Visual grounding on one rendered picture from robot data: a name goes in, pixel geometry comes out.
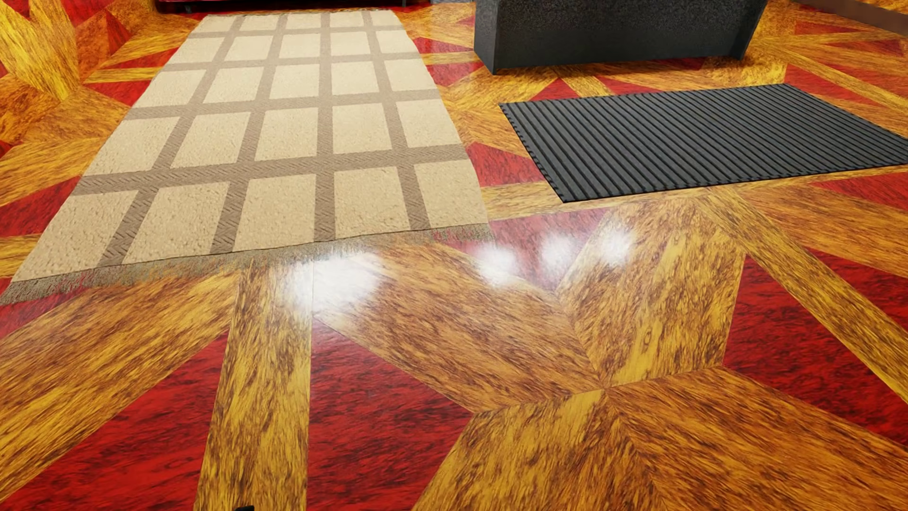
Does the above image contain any black ribbed floor mat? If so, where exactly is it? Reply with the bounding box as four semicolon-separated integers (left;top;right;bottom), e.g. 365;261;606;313
498;83;908;204

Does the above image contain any dark red furniture base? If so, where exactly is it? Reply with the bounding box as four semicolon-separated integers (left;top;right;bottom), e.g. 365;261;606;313
155;0;431;14

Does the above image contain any beige checkered rug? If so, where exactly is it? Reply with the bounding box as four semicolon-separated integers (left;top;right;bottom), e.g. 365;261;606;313
0;9;495;306

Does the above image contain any dark grey speckled cabinet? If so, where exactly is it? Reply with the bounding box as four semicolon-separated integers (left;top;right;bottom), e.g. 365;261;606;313
473;0;770;74

